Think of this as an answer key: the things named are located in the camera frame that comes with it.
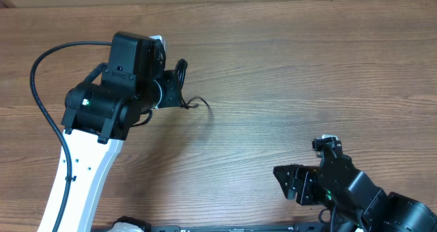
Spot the black USB cable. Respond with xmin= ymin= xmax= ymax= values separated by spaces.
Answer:
xmin=174 ymin=58 xmax=210 ymax=110

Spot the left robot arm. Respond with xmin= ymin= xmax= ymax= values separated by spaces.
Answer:
xmin=30 ymin=31 xmax=186 ymax=231

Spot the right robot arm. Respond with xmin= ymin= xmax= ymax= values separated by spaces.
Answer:
xmin=273 ymin=154 xmax=436 ymax=232

